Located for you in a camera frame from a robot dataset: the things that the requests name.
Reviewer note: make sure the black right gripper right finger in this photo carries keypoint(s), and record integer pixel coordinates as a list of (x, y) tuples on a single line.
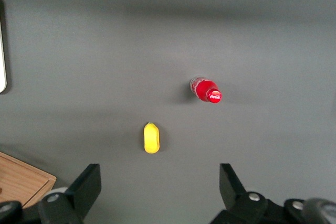
[(232, 191)]

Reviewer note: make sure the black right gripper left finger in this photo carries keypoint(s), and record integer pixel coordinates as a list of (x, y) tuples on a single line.
[(84, 190)]

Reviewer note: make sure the wooden tray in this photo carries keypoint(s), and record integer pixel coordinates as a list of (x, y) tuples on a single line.
[(21, 179)]

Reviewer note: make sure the yellow toy banana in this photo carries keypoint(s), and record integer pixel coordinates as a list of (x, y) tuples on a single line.
[(151, 138)]

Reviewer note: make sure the red cola bottle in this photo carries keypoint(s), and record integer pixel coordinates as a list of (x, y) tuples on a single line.
[(207, 90)]

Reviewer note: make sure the white device with dark edge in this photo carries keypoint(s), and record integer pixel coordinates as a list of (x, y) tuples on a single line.
[(2, 51)]

